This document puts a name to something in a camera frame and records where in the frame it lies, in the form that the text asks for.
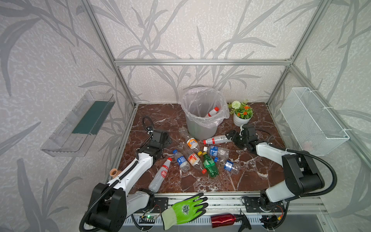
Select small tan cup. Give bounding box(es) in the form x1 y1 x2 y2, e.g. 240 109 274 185
109 168 121 179

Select grey bottle red label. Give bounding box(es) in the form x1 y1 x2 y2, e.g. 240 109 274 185
148 158 172 192

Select clear plastic bin liner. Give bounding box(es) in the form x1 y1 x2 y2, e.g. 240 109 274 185
179 86 231 130

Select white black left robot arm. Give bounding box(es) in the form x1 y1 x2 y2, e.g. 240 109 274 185
79 122 173 232

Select white bottle red bands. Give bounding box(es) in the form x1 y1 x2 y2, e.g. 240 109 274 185
202 135 232 146

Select clear acrylic wall shelf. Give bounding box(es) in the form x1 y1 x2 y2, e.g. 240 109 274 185
41 90 116 157

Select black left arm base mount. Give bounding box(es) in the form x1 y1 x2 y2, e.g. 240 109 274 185
136 188 169 213

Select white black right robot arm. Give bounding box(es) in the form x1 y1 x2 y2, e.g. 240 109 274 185
226 124 338 212

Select red spray bottle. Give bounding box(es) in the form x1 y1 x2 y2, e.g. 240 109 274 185
211 210 252 232

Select green black work glove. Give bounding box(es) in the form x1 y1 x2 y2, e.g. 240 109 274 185
161 193 208 230

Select white pot artificial flowers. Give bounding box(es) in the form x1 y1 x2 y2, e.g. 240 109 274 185
228 100 254 127

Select clear bottle orange label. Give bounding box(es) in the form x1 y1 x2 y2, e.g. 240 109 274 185
179 127 200 153

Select small bottle blue cap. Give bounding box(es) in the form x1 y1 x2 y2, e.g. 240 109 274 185
173 149 191 173

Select white wire wall basket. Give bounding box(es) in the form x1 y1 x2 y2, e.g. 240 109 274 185
280 87 349 156

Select clear bottle blue label large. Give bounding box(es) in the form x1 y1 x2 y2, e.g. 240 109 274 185
203 146 230 159

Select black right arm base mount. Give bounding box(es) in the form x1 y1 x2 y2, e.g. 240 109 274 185
241 195 285 215

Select green circuit board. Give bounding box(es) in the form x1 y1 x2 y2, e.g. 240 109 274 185
138 213 160 225

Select crushed bottle blue label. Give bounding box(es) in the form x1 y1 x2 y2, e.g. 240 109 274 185
214 157 240 175

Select aluminium frame rails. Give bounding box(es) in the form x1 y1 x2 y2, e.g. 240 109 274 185
83 1 371 232

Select white bottle red cap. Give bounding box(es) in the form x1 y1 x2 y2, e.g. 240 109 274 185
205 107 219 118

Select clear bottle red white label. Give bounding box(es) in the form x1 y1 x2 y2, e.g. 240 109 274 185
178 143 207 174

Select green soda bottle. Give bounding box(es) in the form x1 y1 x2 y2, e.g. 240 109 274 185
198 151 219 178

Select grey mesh waste bin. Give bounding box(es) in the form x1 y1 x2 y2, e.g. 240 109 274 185
182 86 228 141

